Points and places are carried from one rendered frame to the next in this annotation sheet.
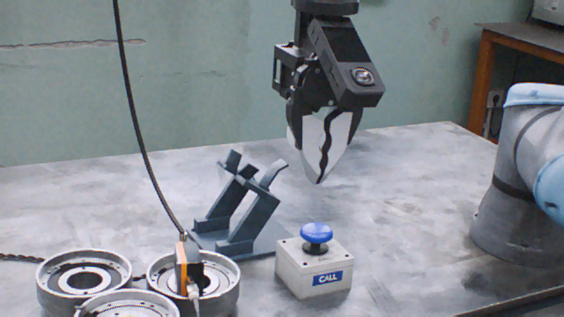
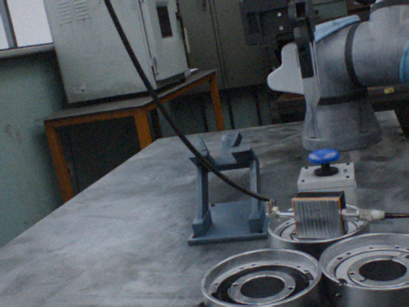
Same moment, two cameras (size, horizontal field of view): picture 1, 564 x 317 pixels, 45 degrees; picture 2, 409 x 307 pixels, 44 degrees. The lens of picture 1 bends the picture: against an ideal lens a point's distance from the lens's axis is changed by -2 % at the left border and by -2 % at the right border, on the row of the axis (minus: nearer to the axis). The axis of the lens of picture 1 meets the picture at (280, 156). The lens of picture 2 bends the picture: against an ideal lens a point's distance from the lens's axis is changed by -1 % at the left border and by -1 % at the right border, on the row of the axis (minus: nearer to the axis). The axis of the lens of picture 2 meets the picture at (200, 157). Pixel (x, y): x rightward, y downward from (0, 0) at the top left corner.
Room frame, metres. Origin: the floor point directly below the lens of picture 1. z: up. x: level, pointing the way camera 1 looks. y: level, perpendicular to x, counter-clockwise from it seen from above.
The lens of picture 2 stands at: (0.40, 0.51, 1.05)
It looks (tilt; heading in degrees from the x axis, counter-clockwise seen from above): 13 degrees down; 316
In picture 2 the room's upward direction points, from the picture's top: 11 degrees counter-clockwise
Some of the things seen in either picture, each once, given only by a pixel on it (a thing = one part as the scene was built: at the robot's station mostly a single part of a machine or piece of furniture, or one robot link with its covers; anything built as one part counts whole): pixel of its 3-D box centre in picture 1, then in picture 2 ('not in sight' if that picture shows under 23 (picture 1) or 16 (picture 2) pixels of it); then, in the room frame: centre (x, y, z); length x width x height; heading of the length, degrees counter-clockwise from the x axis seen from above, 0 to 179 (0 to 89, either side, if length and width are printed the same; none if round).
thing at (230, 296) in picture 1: (193, 288); (319, 238); (0.68, 0.09, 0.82); 0.10 x 0.10 x 0.04
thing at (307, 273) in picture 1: (317, 263); (328, 186); (0.75, -0.05, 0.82); 0.08 x 0.07 x 0.05; 117
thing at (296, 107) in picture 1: (307, 110); (302, 41); (0.74, -0.03, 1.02); 0.05 x 0.02 x 0.09; 116
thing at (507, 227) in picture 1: (528, 210); (338, 116); (0.89, -0.35, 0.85); 0.15 x 0.15 x 0.10
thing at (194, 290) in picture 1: (194, 280); (345, 213); (0.65, 0.08, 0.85); 0.17 x 0.02 x 0.04; 15
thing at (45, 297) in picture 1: (85, 286); (264, 295); (0.66, 0.21, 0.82); 0.10 x 0.10 x 0.04
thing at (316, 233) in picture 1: (315, 245); (325, 169); (0.74, -0.05, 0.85); 0.04 x 0.04 x 0.05
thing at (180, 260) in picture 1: (181, 269); (318, 217); (0.67, 0.10, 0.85); 0.05 x 0.02 x 0.04; 15
